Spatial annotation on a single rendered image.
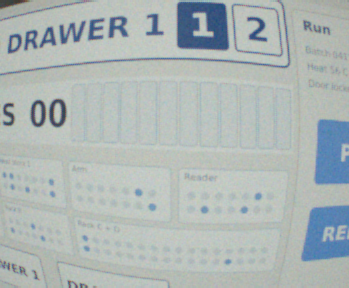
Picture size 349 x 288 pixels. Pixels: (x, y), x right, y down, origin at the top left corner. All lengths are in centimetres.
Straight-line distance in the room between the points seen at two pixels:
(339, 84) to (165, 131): 12
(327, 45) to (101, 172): 18
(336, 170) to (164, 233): 13
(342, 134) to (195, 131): 10
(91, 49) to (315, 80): 15
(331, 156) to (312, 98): 4
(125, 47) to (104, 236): 13
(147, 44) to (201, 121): 6
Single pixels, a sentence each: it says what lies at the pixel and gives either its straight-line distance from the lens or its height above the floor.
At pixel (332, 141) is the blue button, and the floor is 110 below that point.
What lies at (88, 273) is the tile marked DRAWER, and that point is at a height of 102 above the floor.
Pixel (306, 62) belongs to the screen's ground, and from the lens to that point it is 32.
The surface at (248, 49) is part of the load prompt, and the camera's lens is 32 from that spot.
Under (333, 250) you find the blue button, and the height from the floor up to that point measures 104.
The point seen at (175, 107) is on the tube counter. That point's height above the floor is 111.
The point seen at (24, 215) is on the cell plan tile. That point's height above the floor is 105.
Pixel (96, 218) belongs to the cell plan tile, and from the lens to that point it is 36.
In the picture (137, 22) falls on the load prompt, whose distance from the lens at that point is 33.
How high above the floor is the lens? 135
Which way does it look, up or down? 49 degrees down
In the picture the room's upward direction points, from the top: 11 degrees counter-clockwise
